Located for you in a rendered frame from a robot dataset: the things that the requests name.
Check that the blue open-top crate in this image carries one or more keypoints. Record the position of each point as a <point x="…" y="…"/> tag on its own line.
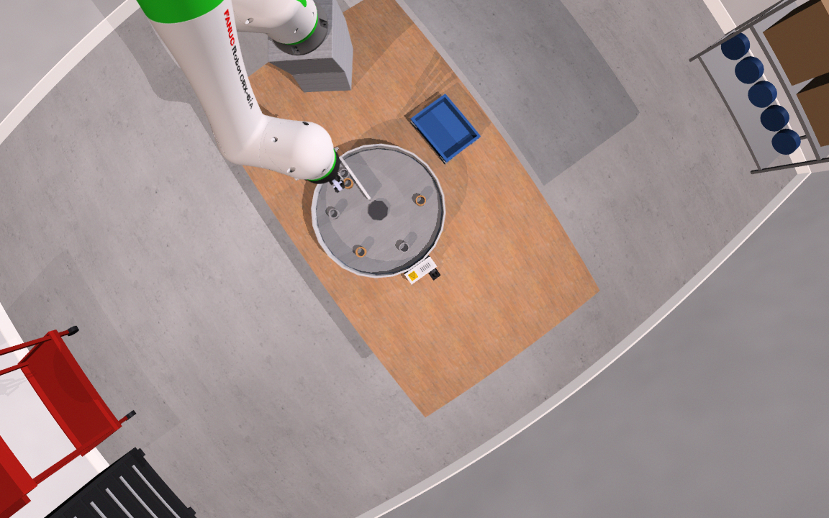
<point x="444" y="126"/>

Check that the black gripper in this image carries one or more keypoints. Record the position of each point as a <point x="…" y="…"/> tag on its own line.
<point x="338" y="184"/>

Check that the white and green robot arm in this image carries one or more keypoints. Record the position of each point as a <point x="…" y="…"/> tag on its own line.
<point x="202" y="37"/>

